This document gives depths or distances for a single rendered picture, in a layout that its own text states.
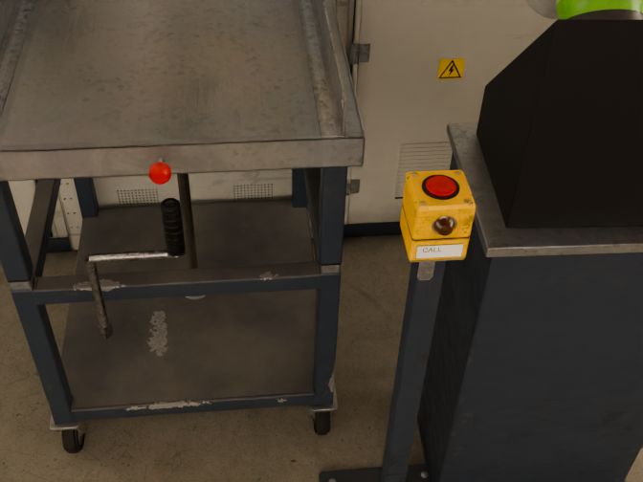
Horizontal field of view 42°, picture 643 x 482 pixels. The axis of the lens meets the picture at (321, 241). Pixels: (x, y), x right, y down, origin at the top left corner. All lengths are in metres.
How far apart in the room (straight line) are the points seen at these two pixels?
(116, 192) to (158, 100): 0.88
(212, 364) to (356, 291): 0.54
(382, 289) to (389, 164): 0.33
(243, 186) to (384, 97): 0.45
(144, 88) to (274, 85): 0.21
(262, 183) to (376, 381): 0.60
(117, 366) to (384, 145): 0.86
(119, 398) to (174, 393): 0.11
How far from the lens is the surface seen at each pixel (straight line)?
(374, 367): 2.03
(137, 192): 2.21
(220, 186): 2.19
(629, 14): 1.30
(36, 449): 1.97
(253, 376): 1.79
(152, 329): 1.89
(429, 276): 1.19
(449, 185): 1.10
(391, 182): 2.21
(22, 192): 2.23
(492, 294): 1.34
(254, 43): 1.50
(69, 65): 1.48
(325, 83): 1.38
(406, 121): 2.09
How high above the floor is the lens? 1.59
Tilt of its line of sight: 43 degrees down
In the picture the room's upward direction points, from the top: 2 degrees clockwise
